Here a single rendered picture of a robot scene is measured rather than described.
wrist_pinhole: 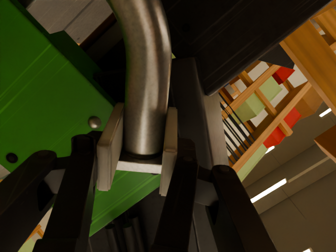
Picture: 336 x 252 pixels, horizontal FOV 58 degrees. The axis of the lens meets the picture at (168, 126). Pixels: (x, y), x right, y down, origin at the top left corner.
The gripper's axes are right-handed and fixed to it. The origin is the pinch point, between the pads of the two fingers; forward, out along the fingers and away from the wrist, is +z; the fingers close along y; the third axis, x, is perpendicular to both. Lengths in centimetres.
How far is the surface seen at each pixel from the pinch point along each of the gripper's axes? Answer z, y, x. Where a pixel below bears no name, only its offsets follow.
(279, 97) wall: 826, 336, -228
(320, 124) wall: 788, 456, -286
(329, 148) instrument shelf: 40, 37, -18
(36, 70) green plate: 5.2, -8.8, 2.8
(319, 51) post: 74, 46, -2
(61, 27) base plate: 59, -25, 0
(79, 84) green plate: 5.2, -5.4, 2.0
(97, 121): 4.8, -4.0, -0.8
